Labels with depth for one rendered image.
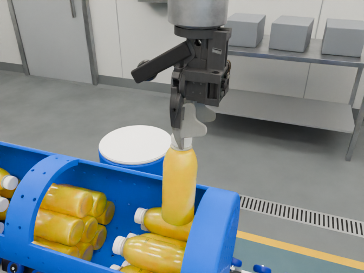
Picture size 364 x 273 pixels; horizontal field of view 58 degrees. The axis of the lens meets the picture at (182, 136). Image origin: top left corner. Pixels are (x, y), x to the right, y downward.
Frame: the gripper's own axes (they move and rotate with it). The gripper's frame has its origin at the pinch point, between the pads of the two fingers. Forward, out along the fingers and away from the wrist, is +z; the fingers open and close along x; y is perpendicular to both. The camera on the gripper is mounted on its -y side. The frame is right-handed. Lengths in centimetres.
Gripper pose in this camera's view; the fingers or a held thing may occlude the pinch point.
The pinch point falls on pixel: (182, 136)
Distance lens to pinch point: 61.2
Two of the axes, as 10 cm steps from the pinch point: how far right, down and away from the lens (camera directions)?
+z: -0.2, 8.7, 4.9
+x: 3.4, -4.5, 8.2
